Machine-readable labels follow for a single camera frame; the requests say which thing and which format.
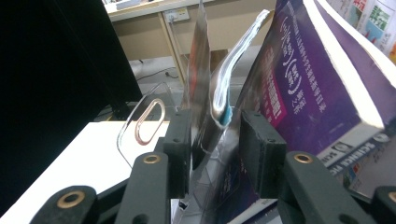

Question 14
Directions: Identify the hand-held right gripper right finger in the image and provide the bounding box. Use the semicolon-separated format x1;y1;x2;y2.
238;109;288;200

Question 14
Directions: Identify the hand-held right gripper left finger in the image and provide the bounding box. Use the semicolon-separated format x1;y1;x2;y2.
163;108;192;199

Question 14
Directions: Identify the clear acrylic file rack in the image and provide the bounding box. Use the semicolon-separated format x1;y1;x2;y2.
116;81;244;224

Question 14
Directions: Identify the purple magazine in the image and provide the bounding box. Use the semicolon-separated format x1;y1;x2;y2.
214;0;387;224
314;0;396;132

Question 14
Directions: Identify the black magazine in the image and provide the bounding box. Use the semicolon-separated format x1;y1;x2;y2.
172;0;272;224

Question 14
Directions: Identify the white magazine with colourful pictures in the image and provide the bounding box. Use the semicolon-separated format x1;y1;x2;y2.
328;0;396;64

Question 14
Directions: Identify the beige wooden desk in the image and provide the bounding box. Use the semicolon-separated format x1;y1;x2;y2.
102;0;278;86

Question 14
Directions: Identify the black curtain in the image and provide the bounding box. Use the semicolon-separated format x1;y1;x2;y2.
0;0;145;217

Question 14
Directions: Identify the thin black floor cable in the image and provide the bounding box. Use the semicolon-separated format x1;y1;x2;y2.
135;68;179;82

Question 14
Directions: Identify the white wall socket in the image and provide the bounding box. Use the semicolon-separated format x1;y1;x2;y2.
163;7;191;24

